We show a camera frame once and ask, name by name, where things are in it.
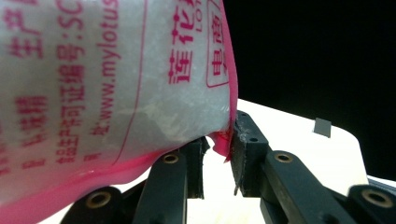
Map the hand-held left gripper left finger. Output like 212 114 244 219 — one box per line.
132 135 211 224

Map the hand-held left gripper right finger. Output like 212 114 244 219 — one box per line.
229 110 356 224

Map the pink and white plastic bag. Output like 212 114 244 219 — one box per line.
0 0 239 224

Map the grey tape piece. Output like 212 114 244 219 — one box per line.
313 117 332 139

